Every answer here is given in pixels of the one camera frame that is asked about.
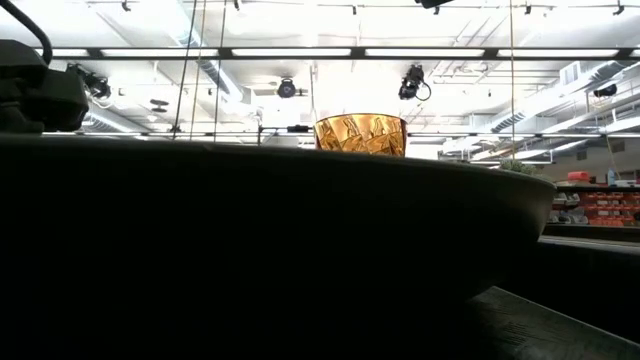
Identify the round black ceiling device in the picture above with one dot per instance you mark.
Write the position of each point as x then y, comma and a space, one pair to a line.
286, 89

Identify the amber faceted glass cup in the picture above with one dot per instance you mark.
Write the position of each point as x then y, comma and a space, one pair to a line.
360, 135

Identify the black overhead camera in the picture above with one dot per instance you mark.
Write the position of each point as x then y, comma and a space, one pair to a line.
411, 82

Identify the black table frame rail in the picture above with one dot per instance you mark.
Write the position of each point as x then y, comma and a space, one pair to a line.
590, 232

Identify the green plant in white pot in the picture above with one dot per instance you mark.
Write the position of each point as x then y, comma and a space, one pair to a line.
517, 166

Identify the black overhead frame beam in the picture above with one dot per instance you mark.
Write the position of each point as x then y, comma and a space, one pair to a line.
357, 52

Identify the shelf of red bins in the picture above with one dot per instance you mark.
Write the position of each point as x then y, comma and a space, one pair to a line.
600, 207

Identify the dark grey round plate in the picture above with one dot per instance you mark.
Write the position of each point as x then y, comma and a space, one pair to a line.
250, 225

